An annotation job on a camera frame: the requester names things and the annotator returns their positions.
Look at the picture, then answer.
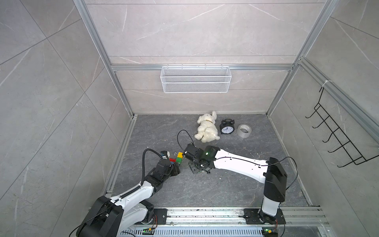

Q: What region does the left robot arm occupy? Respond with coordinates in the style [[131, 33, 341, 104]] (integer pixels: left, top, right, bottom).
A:
[[72, 159, 180, 237]]

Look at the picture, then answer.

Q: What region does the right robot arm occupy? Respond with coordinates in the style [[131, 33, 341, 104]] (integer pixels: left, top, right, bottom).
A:
[[183, 143, 288, 224]]

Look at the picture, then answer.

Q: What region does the white plush dog toy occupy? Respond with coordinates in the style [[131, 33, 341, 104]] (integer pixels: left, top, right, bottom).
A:
[[194, 111, 220, 143]]

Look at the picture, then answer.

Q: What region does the black alarm clock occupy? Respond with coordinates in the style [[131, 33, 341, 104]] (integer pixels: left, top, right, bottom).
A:
[[220, 119, 235, 134]]

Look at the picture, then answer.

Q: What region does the clear tape roll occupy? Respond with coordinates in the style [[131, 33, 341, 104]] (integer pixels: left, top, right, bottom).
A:
[[237, 124, 252, 138]]

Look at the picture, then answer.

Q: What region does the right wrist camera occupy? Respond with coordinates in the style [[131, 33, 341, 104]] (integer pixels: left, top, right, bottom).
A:
[[183, 143, 204, 161]]

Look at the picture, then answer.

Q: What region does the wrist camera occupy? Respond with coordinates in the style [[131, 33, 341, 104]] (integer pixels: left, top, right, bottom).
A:
[[183, 143, 204, 161], [160, 151, 170, 160]]

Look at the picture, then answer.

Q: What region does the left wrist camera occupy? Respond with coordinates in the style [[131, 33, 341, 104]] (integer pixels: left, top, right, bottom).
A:
[[160, 151, 170, 160]]

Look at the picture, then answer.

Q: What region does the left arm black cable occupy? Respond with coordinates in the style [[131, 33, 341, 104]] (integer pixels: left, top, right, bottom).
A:
[[68, 148, 163, 237]]

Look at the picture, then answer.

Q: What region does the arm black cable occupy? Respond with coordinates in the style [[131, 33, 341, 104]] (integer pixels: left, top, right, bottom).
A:
[[177, 129, 299, 192], [68, 148, 163, 237]]

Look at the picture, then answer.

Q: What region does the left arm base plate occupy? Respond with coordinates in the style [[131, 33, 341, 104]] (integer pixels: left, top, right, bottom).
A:
[[131, 208, 168, 225]]

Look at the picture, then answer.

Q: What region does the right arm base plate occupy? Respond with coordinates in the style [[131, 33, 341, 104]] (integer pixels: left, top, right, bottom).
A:
[[243, 208, 286, 225]]

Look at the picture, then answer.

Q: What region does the white wire mesh basket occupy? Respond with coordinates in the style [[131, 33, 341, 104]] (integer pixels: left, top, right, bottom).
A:
[[160, 66, 232, 93]]

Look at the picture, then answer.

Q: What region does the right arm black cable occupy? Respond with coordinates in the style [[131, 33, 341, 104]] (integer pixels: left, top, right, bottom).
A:
[[177, 129, 299, 192]]

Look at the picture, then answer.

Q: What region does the aluminium mounting rail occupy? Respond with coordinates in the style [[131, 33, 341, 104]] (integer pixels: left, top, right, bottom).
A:
[[82, 206, 329, 227]]

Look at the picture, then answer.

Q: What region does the black wire hook rack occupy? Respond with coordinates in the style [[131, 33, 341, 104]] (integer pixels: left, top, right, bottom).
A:
[[305, 87, 379, 168]]

